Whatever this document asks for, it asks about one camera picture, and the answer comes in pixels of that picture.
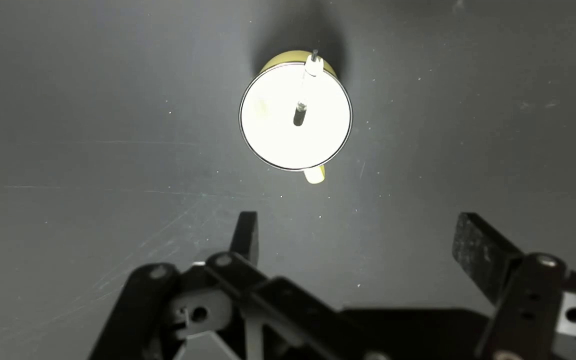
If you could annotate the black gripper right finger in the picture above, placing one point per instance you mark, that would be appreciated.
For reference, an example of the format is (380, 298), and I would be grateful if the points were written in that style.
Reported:
(525, 300)

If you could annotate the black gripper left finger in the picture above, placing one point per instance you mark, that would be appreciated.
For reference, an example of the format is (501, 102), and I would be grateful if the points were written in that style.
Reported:
(240, 300)

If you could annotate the yellow enamel cup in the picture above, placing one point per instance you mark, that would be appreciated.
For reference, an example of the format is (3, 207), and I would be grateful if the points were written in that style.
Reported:
(280, 133)

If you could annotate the white pen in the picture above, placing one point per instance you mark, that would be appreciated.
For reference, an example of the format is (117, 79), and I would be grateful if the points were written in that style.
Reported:
(313, 65)

